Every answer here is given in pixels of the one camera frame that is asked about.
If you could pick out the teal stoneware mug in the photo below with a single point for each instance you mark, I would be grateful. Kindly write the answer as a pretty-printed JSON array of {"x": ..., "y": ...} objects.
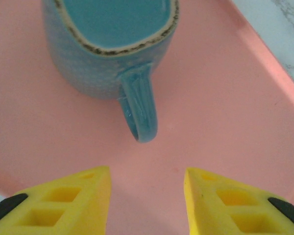
[{"x": 88, "y": 73}]

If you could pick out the pink plastic tray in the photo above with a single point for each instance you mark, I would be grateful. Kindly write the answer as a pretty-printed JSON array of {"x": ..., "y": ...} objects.
[{"x": 223, "y": 110}]

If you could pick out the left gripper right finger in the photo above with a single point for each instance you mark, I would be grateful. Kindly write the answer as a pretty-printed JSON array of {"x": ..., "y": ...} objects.
[{"x": 235, "y": 210}]

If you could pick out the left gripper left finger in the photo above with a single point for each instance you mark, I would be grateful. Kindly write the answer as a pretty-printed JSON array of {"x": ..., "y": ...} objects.
[{"x": 63, "y": 210}]

